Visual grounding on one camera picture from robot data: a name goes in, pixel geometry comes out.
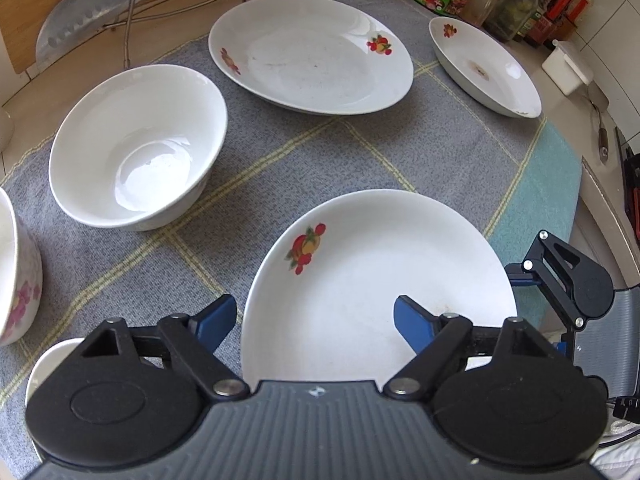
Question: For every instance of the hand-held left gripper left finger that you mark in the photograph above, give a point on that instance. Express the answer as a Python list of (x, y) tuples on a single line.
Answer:
[(215, 316)]

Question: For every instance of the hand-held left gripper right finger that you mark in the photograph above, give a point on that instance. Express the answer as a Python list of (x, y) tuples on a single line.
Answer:
[(410, 317)]

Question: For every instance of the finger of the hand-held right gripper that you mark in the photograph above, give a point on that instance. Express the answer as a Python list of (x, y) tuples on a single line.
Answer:
[(520, 274)]

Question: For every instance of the white fruit print plate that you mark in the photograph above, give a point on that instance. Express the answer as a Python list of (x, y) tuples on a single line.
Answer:
[(310, 55), (490, 75), (360, 280)]

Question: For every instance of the plain white bowl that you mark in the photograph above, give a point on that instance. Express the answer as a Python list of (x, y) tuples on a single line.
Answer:
[(140, 150), (55, 355)]

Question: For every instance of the white pink floral bowl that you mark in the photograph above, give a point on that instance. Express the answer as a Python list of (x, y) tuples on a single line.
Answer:
[(20, 280)]

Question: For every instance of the teal mat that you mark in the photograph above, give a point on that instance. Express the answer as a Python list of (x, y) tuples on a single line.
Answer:
[(540, 185)]

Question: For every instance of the grey checked cloth mat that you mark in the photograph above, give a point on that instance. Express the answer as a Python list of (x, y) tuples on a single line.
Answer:
[(310, 160)]

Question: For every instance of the metal spatula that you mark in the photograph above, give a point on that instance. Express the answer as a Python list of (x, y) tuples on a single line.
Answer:
[(600, 105)]

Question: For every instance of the white plastic box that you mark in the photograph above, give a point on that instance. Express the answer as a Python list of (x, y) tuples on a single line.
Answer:
[(565, 67)]

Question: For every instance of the red capped sauce bottle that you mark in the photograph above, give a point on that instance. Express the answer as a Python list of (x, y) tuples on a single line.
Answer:
[(542, 15)]

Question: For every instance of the clear glass bottle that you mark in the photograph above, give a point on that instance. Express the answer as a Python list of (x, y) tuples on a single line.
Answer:
[(515, 12)]

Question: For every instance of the brown sauce bottle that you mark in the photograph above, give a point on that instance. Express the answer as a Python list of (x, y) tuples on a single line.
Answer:
[(575, 15)]

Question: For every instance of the yellow lidded jar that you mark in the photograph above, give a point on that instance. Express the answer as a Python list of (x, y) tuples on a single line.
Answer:
[(482, 7)]

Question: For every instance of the large kitchen knife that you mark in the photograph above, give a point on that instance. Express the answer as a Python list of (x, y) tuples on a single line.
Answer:
[(75, 20)]

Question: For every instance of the bamboo cutting board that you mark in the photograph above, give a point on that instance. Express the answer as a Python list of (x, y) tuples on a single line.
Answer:
[(30, 5)]

